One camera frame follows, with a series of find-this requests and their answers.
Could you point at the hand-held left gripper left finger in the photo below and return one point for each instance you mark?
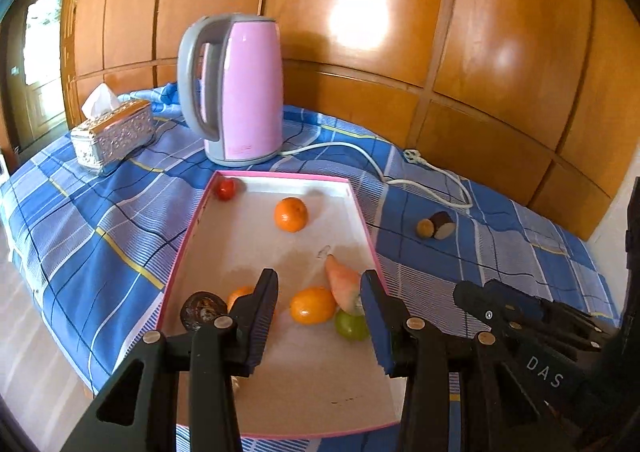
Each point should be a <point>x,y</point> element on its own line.
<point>260,327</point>

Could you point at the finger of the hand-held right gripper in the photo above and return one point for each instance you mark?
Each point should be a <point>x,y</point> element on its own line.
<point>475,302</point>
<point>520,299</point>

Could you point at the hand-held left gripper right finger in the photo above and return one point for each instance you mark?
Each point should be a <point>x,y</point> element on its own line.
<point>376,332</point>

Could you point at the small green fruit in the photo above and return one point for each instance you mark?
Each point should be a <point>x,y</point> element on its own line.
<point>350,327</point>

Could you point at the mandarin orange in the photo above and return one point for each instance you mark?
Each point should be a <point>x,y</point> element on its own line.
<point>290,215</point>
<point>239,296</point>

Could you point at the smooth large orange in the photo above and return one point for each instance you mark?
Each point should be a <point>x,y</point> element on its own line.
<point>312,305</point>

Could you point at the carrot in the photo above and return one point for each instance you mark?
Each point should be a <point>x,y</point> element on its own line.
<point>340,282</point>

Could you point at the dark brown round fruit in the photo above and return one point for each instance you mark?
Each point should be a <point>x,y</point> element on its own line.
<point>200,312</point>

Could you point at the pink-rimmed white tray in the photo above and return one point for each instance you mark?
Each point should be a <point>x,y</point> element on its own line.
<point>300,382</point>

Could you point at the dark brown halved fruit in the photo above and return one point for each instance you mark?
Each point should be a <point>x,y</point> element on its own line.
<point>441,221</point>

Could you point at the small red tomato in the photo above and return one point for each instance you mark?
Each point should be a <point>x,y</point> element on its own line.
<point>226,189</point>

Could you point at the blue plaid blanket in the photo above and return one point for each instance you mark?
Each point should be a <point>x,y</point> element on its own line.
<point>125,212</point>

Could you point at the pink electric kettle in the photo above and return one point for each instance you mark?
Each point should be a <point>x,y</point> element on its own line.
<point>250,96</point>

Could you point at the silver embossed tissue box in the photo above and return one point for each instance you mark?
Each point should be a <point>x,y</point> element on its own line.
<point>115,136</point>

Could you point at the white tissue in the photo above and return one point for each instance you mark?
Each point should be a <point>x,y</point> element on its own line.
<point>100,101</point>

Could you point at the wooden door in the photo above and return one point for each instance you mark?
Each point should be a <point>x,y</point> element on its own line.
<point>40,81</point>

